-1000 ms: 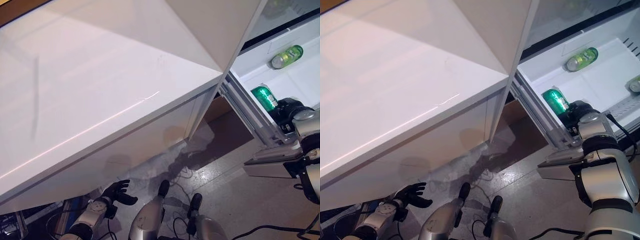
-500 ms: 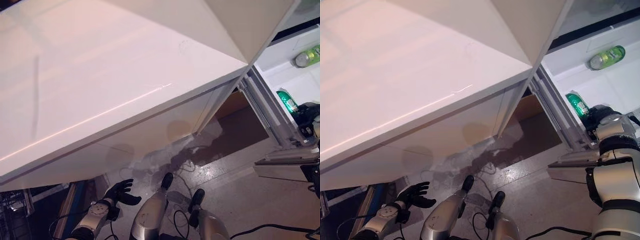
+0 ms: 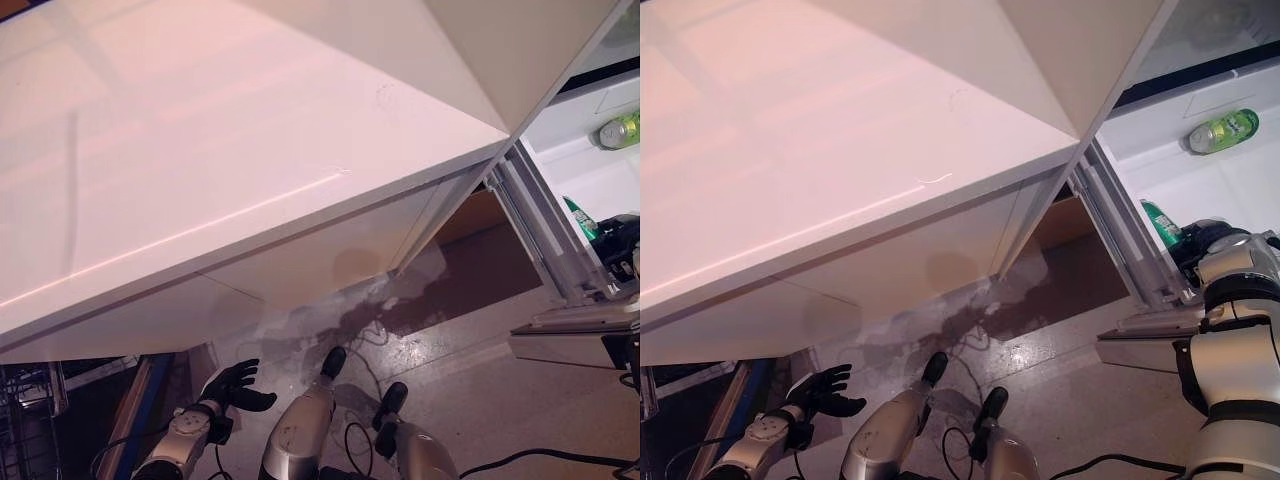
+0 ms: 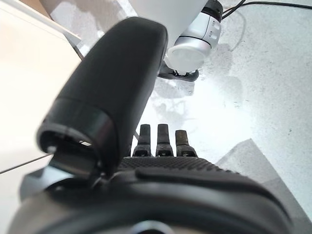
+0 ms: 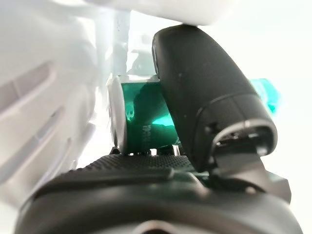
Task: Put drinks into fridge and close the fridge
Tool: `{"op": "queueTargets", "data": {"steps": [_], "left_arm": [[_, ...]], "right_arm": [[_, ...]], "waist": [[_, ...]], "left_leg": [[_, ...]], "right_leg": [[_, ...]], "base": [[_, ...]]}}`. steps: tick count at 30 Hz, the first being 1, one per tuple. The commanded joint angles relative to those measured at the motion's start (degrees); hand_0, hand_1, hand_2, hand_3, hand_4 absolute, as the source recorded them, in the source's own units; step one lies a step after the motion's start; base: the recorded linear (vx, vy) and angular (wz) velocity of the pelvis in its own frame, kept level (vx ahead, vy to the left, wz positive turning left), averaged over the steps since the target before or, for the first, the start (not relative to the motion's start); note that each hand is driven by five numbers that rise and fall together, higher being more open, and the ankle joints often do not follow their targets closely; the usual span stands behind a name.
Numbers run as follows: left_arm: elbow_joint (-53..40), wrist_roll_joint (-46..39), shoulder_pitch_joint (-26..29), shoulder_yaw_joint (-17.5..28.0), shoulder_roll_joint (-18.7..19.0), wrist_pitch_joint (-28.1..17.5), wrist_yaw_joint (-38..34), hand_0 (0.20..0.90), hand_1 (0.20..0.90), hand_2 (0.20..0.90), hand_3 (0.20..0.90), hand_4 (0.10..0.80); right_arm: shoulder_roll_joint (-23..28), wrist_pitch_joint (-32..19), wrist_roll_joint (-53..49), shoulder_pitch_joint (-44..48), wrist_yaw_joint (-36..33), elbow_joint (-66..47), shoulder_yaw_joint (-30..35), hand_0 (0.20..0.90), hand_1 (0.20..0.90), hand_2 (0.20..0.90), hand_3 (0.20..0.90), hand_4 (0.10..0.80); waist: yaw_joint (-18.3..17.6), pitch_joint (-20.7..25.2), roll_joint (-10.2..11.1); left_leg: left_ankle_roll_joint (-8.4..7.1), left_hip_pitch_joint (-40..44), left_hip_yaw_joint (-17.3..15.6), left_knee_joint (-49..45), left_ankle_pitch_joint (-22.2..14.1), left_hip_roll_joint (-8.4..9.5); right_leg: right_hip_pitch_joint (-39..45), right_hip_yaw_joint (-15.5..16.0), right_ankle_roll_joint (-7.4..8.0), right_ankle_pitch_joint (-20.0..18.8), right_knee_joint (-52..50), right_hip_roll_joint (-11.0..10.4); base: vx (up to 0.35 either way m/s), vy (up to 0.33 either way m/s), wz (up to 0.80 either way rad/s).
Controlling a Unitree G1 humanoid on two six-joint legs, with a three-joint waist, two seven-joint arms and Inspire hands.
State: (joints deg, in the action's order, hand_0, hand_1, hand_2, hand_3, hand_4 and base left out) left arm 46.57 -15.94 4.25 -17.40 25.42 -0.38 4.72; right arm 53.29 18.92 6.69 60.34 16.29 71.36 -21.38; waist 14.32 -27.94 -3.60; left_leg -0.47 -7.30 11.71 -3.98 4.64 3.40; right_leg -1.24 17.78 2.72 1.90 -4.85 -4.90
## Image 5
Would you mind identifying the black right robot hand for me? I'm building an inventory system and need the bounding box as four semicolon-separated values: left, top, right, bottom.
14;23;305;234

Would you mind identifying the tall green drink can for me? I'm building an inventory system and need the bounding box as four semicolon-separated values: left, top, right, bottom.
107;75;285;156

